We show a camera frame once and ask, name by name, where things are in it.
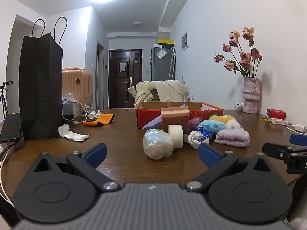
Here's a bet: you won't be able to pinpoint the lavender towel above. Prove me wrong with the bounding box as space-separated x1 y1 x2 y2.
213 129 250 147

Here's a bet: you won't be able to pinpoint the white tissue ball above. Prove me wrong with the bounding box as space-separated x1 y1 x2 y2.
187 130 210 149

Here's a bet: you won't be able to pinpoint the orange strap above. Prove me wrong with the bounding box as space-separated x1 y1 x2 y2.
83 113 115 127

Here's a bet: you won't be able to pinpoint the blue plush toy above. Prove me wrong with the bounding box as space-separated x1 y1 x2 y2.
198 119 227 133

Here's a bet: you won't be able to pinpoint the purple plush toy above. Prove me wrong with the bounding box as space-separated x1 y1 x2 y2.
188 117 204 133

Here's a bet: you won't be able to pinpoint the dried pink roses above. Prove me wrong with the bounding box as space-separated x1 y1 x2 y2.
214 26 263 78

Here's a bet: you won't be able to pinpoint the beige coat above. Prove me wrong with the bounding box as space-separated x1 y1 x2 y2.
127 80 190 108

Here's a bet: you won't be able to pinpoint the brown chair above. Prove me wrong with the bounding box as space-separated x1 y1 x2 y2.
149 89 162 102

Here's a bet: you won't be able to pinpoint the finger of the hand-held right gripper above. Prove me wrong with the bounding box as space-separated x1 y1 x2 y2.
262 143 307 160
289 134 307 145

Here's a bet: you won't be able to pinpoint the grey refrigerator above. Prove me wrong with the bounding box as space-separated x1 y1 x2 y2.
151 45 176 82

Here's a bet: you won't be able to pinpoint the white foam sponge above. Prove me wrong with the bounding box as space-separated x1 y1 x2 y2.
167 124 184 149

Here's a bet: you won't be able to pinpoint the white charger with cable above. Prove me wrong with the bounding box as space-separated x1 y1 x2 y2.
286 123 307 135

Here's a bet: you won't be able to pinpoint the plastic bag with blue box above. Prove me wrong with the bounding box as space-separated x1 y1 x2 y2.
62 93 79 120

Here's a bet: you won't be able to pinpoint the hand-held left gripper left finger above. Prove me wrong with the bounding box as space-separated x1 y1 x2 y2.
33 143 121 192

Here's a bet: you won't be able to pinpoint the red cardboard box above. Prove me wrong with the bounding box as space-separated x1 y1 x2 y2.
136 101 224 128

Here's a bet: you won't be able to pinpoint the black smartphone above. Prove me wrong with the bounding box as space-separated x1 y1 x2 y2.
0 113 22 143

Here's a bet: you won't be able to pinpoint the pink ribbed suitcase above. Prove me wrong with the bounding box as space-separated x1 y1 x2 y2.
62 68 93 112

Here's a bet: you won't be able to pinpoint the yellow white plush toy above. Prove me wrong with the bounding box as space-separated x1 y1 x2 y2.
208 114 241 131

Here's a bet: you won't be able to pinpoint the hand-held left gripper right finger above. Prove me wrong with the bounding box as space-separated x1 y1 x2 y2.
184 142 274 192

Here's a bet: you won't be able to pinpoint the blue tissue packet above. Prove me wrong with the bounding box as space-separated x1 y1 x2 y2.
197 129 214 144

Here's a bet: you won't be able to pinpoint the pink layered sponge block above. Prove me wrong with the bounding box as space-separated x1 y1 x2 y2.
161 107 190 131

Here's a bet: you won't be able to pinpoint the crumpled white tissue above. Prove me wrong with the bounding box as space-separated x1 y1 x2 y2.
58 124 90 142

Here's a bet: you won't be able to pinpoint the black camera tripod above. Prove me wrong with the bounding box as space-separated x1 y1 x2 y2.
0 81 13 120

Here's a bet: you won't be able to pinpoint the white folded umbrella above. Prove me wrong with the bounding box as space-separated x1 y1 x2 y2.
168 47 176 77

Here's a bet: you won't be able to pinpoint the purple foam wedge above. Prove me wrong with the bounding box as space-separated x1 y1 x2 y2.
141 104 190 131

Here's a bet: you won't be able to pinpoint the dark brown entrance door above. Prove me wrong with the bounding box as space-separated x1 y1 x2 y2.
109 49 142 109

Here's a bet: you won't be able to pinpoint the clear plastic bundle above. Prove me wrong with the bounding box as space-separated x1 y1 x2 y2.
143 129 173 160

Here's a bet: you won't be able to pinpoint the pink textured vase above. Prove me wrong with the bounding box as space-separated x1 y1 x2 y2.
242 77 261 114

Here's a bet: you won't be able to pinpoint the white charging cable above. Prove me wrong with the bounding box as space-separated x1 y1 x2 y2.
62 101 88 126

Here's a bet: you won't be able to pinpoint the black paper bag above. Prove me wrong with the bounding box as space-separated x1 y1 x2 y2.
19 17 68 140

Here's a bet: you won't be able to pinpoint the clear glass jar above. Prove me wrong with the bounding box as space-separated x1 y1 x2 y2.
74 91 93 118

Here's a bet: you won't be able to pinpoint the red cigarette box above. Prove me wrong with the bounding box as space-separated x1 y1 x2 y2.
266 108 287 119

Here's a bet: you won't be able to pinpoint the grey interior door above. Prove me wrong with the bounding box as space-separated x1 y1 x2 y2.
96 39 105 111

